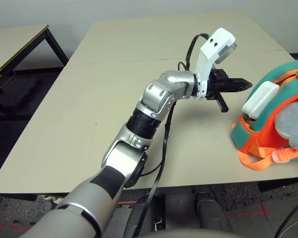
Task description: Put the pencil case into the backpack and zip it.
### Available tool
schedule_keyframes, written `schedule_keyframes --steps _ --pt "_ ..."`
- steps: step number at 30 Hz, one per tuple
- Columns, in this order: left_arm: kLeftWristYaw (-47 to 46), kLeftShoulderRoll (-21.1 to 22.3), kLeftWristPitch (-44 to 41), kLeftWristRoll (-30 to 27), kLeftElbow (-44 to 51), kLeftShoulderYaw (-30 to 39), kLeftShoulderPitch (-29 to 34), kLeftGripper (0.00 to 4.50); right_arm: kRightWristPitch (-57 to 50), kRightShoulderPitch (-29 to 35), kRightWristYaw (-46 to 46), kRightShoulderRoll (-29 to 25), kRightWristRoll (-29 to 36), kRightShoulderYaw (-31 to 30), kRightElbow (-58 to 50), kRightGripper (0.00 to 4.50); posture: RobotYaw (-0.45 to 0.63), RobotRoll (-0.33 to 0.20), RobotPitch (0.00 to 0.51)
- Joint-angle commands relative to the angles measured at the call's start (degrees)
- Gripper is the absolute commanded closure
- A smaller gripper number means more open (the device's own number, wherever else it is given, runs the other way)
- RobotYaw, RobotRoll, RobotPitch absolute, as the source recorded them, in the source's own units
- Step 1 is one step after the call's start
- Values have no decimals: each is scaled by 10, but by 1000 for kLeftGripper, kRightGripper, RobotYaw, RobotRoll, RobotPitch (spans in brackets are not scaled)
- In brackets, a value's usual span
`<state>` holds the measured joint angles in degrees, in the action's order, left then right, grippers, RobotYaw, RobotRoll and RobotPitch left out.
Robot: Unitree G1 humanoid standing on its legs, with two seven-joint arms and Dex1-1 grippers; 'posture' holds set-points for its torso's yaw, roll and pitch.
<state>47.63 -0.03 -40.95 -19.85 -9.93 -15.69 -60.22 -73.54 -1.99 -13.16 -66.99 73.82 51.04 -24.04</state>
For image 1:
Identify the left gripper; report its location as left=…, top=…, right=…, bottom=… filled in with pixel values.
left=205, top=68, right=253, bottom=114

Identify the white power bank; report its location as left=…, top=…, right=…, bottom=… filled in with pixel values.
left=241, top=81, right=281, bottom=119

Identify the green orange backpack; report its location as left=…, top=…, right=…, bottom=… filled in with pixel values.
left=230, top=58, right=298, bottom=172

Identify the grey plush keychain toy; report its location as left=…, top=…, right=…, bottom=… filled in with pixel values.
left=274, top=101, right=298, bottom=149

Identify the black table base bar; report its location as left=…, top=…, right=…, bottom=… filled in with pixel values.
left=258, top=177, right=298, bottom=192

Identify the dark speckled floor mat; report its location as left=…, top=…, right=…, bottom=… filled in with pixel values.
left=208, top=182, right=296, bottom=211

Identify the grey right robot leg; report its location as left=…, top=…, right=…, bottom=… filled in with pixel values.
left=195, top=192, right=229, bottom=233

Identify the grey robot leg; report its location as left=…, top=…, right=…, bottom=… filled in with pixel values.
left=124, top=195, right=164, bottom=238
left=195, top=192, right=229, bottom=233

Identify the beige robot torso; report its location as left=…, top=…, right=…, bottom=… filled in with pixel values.
left=136, top=229, right=241, bottom=238

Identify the grey left robot leg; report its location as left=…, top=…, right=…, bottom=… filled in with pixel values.
left=124, top=195, right=164, bottom=238

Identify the black floor mat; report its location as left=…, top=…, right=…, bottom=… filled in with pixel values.
left=0, top=75, right=42, bottom=117

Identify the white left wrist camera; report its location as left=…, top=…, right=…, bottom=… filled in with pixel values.
left=192, top=27, right=238, bottom=103

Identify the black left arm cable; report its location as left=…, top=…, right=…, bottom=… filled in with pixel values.
left=133, top=33, right=212, bottom=238

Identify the black frame side table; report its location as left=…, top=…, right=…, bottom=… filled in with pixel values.
left=0, top=24, right=70, bottom=105

